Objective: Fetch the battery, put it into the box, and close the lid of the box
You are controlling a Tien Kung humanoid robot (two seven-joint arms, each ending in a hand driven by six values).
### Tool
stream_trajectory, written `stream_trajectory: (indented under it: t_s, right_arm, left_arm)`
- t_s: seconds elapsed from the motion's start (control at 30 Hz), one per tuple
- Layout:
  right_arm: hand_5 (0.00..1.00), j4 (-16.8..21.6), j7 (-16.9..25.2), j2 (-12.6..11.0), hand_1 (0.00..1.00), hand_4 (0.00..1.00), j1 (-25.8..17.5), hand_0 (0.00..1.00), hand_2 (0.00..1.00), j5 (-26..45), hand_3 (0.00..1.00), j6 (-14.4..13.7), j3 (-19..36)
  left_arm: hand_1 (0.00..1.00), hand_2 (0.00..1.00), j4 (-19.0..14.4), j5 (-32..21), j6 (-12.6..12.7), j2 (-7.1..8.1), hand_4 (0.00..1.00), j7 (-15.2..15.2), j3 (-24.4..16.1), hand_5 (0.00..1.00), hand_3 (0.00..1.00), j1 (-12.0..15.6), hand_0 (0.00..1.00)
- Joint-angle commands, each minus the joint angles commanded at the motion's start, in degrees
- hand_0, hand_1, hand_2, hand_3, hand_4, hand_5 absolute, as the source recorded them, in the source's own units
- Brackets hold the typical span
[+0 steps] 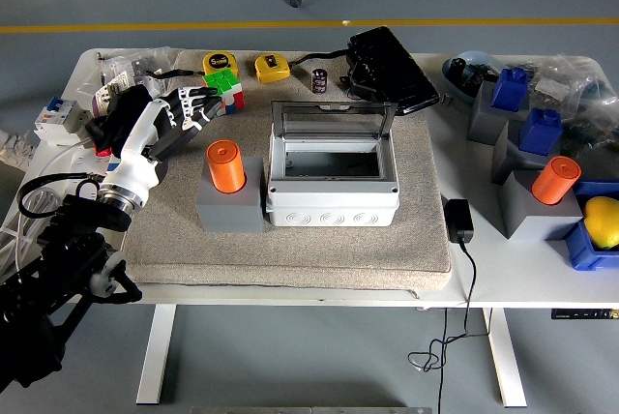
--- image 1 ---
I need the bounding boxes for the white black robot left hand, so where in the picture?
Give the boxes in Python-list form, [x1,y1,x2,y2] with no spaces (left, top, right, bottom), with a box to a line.
[101,86,222,205]

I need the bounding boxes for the orange cylinder battery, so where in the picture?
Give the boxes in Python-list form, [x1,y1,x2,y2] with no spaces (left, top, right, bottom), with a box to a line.
[531,156,582,206]
[206,140,247,194]

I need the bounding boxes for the clear hinged box lid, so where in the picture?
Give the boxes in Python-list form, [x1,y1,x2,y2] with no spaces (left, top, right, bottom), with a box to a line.
[270,99,398,142]

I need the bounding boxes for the grey plastic junction box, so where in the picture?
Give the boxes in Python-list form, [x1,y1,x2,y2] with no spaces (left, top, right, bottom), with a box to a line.
[264,135,401,227]

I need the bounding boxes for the black cloth bundle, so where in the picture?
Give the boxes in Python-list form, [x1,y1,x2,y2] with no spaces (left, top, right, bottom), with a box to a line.
[86,84,161,162]

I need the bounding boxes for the white blue circuit breaker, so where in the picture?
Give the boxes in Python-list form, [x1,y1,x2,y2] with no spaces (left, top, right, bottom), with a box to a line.
[33,96,93,147]

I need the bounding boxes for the clear plastic parts bags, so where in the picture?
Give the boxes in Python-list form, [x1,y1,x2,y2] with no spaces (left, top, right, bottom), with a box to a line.
[512,54,619,159]
[96,45,173,96]

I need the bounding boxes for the grey holder block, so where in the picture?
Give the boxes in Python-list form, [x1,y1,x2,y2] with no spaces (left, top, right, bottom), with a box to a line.
[466,79,531,147]
[490,118,565,187]
[497,169,584,241]
[195,156,266,235]

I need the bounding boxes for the colourful puzzle cube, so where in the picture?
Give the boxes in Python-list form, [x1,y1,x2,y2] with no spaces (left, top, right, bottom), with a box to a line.
[202,69,247,118]

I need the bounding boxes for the round yellow tape measure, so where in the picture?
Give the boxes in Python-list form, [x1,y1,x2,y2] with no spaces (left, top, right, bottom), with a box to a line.
[201,50,239,79]

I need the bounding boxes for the square yellow tape measure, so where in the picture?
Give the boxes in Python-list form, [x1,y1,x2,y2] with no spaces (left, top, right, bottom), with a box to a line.
[254,53,292,85]

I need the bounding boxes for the white table leg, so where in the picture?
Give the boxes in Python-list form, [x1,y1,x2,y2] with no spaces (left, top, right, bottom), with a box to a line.
[481,307,528,409]
[134,305,178,406]

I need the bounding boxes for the grey-brown mat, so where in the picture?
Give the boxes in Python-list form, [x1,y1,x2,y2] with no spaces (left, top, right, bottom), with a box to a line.
[120,48,454,292]

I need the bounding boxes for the blue-grey bowl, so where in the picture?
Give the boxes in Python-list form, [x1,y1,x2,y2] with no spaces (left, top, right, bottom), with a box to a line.
[440,49,504,106]

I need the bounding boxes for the black power adapter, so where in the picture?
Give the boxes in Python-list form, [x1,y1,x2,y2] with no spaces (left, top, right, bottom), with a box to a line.
[443,197,476,245]

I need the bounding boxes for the blue plastic block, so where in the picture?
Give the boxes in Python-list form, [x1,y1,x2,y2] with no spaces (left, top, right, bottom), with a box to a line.
[490,67,532,113]
[518,107,564,157]

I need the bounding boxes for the blue plastic bin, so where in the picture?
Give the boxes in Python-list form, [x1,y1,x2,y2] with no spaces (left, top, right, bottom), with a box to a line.
[545,180,619,271]

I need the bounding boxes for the black table control panel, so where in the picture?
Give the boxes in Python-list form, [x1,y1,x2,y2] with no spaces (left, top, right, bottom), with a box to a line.
[550,308,611,321]

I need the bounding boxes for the yellow lemon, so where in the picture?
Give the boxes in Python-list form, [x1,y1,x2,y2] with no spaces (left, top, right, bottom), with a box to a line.
[582,194,619,250]

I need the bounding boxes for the black tape measure strap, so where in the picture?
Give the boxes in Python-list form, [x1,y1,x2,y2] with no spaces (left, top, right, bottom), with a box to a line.
[142,68,207,81]

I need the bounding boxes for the white cable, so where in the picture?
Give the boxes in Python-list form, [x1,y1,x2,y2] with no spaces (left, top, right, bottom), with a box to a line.
[0,140,98,284]

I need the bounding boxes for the black pedal cable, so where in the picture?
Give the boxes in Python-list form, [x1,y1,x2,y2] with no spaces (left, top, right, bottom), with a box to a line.
[289,48,350,70]

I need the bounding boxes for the black adapter cord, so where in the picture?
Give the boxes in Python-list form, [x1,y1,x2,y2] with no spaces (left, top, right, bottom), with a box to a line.
[407,239,490,414]

